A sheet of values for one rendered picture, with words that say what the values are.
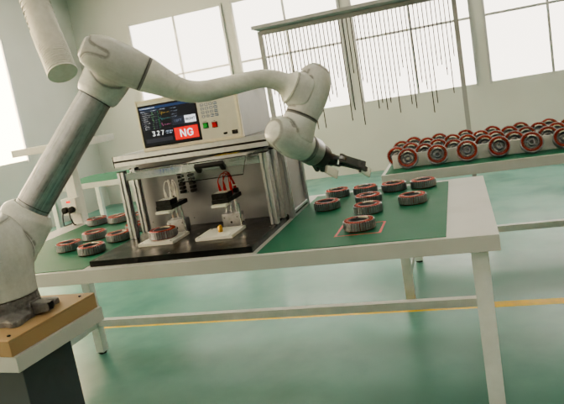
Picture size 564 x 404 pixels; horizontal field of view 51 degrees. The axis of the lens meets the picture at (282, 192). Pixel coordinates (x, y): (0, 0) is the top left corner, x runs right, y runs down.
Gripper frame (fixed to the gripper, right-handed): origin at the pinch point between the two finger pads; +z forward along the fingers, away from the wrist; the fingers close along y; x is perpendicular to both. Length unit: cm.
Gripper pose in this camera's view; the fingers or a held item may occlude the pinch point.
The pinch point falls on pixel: (351, 172)
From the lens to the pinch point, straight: 204.6
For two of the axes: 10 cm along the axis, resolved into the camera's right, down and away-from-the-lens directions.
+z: 6.4, 2.9, 7.1
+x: -1.8, 9.6, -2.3
